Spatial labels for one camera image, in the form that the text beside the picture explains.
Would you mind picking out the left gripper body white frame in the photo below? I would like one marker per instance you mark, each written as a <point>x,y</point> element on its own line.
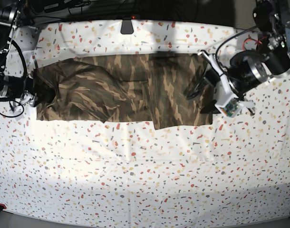
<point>224,91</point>

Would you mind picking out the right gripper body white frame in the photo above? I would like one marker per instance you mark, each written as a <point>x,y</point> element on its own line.
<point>29,99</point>

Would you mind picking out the camouflage T-shirt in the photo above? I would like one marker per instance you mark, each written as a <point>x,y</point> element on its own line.
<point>124,88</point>

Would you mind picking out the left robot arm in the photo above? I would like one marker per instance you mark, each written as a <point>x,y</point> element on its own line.
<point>249,68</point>

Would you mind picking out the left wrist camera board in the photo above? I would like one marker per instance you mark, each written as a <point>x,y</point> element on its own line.
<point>231,109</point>

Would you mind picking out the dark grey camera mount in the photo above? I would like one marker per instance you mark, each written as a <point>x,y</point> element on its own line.
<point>126,27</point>

